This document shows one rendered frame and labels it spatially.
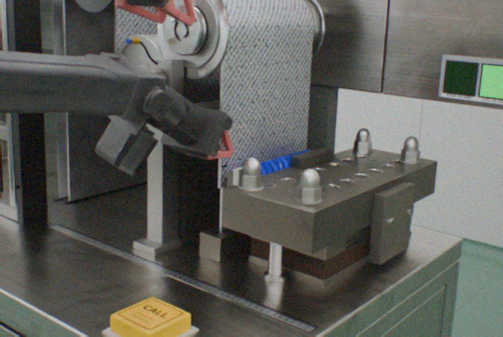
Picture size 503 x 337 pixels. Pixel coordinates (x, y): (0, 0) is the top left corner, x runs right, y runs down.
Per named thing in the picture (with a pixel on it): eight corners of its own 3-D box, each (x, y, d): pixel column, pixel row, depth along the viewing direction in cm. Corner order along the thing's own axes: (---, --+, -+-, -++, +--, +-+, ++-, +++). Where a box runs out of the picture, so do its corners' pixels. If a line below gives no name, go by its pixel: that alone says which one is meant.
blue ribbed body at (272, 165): (227, 189, 102) (227, 167, 101) (304, 165, 119) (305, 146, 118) (244, 194, 100) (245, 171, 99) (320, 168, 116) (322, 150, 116)
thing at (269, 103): (218, 187, 101) (221, 68, 97) (303, 162, 119) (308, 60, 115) (220, 188, 101) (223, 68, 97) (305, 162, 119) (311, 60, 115)
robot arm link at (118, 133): (159, 87, 78) (109, 55, 81) (106, 168, 77) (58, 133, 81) (198, 115, 89) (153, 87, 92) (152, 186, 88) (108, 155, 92)
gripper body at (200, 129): (218, 159, 92) (186, 139, 86) (167, 147, 98) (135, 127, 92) (234, 117, 93) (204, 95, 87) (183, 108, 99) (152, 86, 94)
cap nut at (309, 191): (290, 200, 91) (292, 168, 90) (305, 194, 94) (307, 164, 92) (312, 206, 89) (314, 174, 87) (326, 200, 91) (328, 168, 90)
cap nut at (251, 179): (233, 187, 96) (234, 157, 95) (248, 182, 98) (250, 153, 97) (252, 192, 93) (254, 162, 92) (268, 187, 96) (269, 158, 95)
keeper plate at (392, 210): (367, 261, 101) (373, 193, 99) (397, 244, 109) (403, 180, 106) (382, 266, 100) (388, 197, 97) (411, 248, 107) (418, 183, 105)
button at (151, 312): (109, 332, 79) (109, 314, 79) (152, 312, 85) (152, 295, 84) (149, 353, 75) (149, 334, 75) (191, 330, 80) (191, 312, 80)
